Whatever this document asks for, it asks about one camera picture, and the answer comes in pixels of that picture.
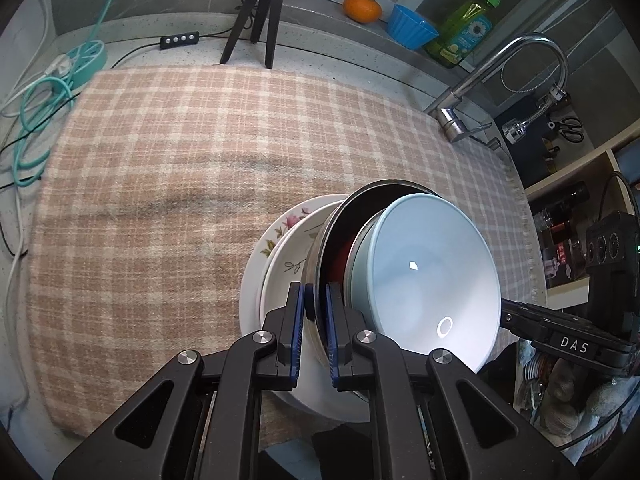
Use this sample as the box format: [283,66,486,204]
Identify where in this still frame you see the teal cable reel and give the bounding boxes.
[52,40,108,88]

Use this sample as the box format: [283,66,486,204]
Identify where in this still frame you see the thin black cable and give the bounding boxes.
[0,27,241,261]

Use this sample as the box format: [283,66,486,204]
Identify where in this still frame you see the person's right hand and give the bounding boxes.
[540,360,623,436]

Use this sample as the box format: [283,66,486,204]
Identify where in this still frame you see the blue ribbed cup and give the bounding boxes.
[387,4,440,51]

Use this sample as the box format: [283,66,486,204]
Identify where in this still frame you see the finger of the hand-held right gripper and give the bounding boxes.
[500,297,636,376]

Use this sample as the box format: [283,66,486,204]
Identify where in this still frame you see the wooden shelf unit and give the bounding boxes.
[525,132,640,311]

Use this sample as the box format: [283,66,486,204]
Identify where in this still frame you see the chrome sprayer hose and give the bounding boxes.
[502,87,566,142]

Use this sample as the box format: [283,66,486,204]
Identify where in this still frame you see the green dish soap bottle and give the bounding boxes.
[424,0,513,67]

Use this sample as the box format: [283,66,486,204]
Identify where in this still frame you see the black scissors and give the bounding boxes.
[547,116,586,143]

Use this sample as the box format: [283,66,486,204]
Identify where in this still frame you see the thin white cable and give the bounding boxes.
[0,0,71,116]

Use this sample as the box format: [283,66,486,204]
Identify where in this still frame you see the chrome faucet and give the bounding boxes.
[425,32,571,143]

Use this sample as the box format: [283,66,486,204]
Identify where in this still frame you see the light blue bowl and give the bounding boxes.
[347,192,501,373]

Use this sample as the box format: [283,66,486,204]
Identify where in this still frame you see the black tripod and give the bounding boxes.
[219,0,291,70]

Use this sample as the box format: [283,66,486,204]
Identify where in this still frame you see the black inline remote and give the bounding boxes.
[160,31,201,52]

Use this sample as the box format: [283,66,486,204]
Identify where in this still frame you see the dark bottle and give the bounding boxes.
[531,182,588,213]

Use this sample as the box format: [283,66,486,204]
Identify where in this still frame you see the orange fruit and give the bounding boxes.
[343,0,382,24]

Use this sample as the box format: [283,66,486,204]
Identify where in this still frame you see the thick white cable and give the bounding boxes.
[0,195,28,411]

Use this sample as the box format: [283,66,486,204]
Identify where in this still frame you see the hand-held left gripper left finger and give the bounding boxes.
[52,282,306,480]

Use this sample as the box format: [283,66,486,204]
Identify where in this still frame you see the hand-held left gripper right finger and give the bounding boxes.
[325,281,581,480]

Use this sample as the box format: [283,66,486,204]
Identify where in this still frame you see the teal cable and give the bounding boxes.
[10,0,126,188]

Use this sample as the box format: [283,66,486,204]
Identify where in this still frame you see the large pink floral plate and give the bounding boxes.
[239,194,371,423]

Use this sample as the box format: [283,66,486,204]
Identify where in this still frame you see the white plate with twig print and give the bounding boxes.
[259,201,371,421]

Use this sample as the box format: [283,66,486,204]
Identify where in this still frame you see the beige checked cloth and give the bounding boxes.
[25,65,546,453]

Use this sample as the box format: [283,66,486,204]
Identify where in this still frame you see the black camera cable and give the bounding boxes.
[597,172,640,221]

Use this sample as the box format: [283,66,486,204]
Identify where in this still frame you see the plain steel bowl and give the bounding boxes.
[306,179,443,396]

